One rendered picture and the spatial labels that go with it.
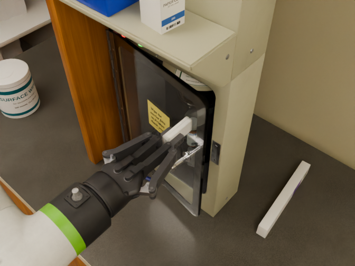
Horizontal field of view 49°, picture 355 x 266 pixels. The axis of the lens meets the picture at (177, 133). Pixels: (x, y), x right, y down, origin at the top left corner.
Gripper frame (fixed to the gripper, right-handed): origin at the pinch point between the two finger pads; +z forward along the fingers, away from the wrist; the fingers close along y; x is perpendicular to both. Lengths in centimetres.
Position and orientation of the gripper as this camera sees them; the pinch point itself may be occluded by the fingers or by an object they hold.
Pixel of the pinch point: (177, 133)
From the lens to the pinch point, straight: 73.3
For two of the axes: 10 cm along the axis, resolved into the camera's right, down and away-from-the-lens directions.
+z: 6.6, -5.6, 5.0
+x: 0.0, 6.7, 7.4
